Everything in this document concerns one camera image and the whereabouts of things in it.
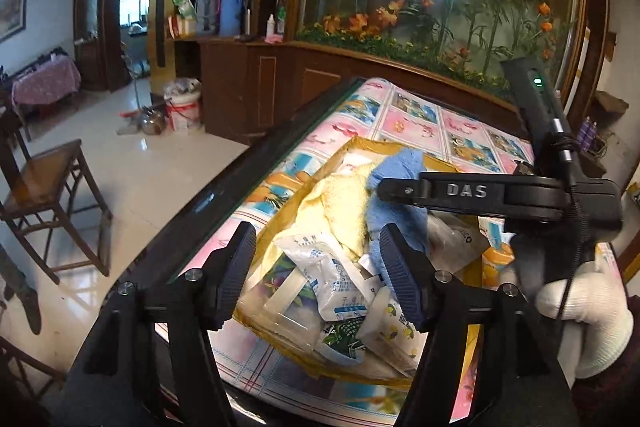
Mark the white red-text packet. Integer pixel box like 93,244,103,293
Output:
426,212,489,273

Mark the large blue towel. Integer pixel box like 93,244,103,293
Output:
366,147,428,261

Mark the clear wet-wipe packet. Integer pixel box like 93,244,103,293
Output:
235,251,323,353

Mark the green white snack packet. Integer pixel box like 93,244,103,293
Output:
314,317,366,366

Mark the yellow cloth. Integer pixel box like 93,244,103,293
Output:
294,161,378,262

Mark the lemon print tissue pack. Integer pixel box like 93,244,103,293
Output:
356,286,427,376

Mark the white blue-text packet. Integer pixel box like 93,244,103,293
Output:
274,231,381,322

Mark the white gloved right hand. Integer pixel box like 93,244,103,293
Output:
533,243,634,385

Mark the black electric motor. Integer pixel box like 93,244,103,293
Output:
513,160,535,176

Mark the purple bottles pair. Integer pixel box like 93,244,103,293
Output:
577,117,598,153

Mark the colourful cartoon tablecloth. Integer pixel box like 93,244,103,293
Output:
186,78,534,426

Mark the yellow-rimmed white foam tray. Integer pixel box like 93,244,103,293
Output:
233,135,484,390

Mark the wooden chair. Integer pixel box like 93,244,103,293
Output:
1,109,113,284

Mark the white plastic bucket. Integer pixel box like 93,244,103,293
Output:
163,78,202,133

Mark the blue water jug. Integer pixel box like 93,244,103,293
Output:
219,0,243,37

